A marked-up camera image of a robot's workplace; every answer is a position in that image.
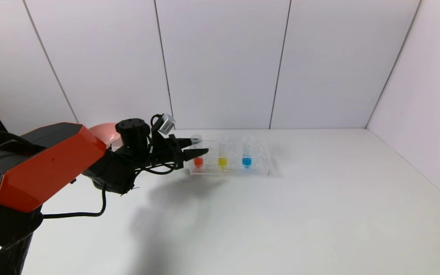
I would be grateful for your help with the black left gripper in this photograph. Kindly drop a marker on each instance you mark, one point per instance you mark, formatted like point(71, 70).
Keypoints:
point(175, 148)

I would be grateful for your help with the red pigment test tube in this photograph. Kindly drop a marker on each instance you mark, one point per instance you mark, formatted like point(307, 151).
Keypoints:
point(198, 163)

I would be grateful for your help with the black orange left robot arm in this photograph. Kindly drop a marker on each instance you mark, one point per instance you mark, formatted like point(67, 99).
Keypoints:
point(52, 160)

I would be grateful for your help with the yellow pigment test tube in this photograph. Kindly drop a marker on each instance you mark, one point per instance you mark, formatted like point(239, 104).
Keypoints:
point(222, 162)

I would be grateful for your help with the clear acrylic test tube rack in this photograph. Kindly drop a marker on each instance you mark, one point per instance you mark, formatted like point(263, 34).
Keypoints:
point(239, 171)

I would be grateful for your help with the blue pigment test tube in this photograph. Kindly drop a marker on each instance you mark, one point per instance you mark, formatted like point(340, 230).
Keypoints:
point(246, 162)

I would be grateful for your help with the pink bowl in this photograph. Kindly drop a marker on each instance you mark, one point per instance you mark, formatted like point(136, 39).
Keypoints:
point(105, 131)

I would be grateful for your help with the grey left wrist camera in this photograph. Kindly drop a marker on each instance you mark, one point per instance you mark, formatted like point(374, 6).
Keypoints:
point(166, 124)

